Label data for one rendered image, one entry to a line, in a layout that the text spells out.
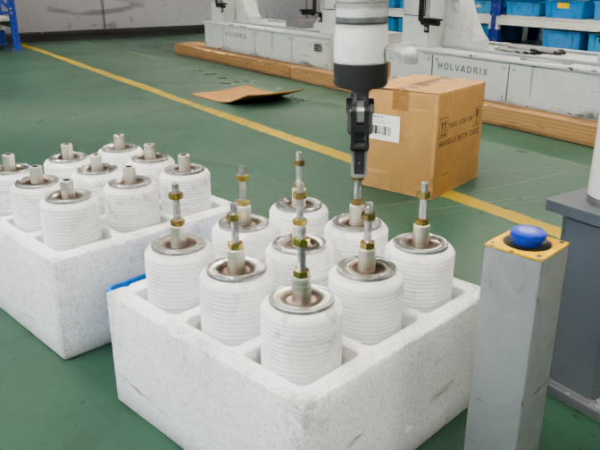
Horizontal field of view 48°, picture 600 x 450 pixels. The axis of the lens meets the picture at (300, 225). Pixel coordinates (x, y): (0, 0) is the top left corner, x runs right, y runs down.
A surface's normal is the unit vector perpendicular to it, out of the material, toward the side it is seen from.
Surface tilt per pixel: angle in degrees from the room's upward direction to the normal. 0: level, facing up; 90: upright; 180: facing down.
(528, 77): 90
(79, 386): 0
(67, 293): 90
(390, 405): 90
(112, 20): 90
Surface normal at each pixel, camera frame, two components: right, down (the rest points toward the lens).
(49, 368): 0.00, -0.94
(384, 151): -0.63, 0.25
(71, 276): 0.70, 0.25
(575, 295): -0.83, 0.19
